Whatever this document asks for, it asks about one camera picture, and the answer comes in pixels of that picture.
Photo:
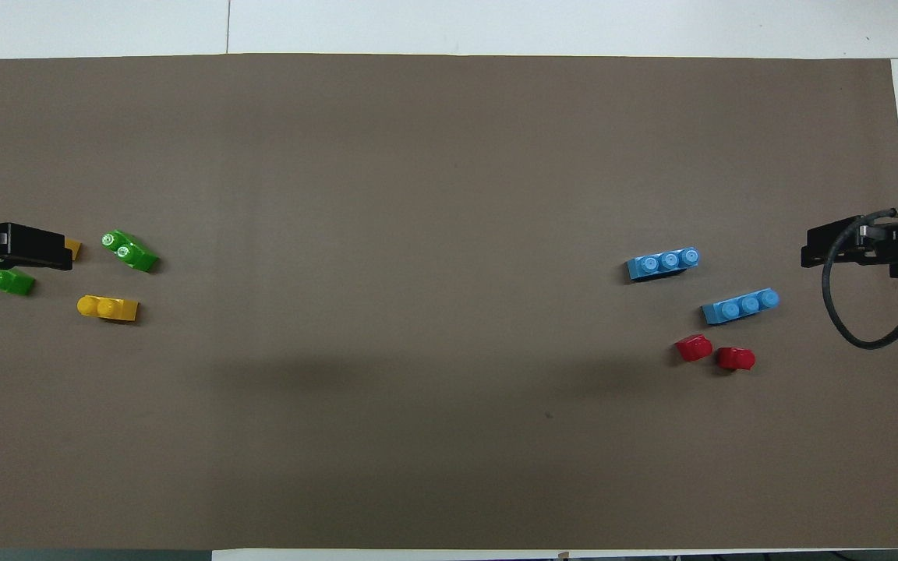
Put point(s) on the green two-stud toy block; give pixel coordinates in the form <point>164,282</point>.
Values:
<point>8,282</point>
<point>131,252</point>

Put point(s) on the brown table mat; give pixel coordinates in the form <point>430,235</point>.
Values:
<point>449,234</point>

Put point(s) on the yellow two-stud toy block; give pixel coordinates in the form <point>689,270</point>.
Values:
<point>107,308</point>
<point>73,249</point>

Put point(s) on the blue three-stud toy block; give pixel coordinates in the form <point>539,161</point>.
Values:
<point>663,265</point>
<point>740,305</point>

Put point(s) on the red one-stud toy block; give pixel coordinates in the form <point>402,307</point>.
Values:
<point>736,358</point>
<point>694,347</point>

